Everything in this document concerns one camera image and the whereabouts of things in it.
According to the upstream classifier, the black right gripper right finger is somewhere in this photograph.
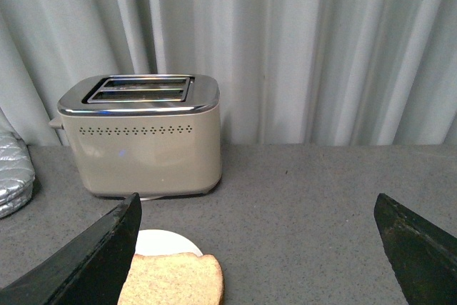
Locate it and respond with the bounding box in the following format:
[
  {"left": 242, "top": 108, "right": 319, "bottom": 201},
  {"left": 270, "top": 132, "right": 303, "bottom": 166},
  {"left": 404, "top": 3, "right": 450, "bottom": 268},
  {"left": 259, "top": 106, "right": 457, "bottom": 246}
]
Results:
[{"left": 373, "top": 194, "right": 456, "bottom": 304}]

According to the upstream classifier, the white round plate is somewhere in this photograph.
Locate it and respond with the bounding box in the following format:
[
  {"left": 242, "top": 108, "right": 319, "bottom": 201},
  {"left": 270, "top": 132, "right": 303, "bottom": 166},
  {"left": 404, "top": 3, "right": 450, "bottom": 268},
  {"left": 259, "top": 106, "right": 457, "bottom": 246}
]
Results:
[{"left": 136, "top": 229, "right": 203, "bottom": 256}]

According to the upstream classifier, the slice of brown bread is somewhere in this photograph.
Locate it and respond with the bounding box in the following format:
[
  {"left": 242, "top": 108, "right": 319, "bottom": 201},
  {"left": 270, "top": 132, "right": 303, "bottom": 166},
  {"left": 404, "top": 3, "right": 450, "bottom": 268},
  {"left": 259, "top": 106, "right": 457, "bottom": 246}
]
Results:
[{"left": 118, "top": 253, "right": 224, "bottom": 305}]

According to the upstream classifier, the beige two-slot toaster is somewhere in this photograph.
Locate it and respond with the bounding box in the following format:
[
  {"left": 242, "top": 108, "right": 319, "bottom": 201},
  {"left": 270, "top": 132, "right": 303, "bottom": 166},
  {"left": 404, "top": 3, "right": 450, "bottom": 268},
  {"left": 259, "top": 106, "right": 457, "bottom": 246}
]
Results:
[{"left": 51, "top": 74, "right": 222, "bottom": 199}]

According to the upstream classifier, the silver quilted oven mitt top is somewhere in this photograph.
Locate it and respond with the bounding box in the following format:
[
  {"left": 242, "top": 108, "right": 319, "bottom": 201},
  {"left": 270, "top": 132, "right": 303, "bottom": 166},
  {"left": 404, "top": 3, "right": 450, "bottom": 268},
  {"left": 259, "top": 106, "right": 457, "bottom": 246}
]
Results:
[{"left": 1, "top": 132, "right": 35, "bottom": 218}]

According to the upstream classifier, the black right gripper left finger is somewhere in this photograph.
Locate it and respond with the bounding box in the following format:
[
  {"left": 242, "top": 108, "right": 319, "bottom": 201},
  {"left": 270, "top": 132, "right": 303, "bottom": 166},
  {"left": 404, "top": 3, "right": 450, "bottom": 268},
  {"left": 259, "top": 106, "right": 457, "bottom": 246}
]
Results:
[{"left": 1, "top": 193, "right": 142, "bottom": 304}]

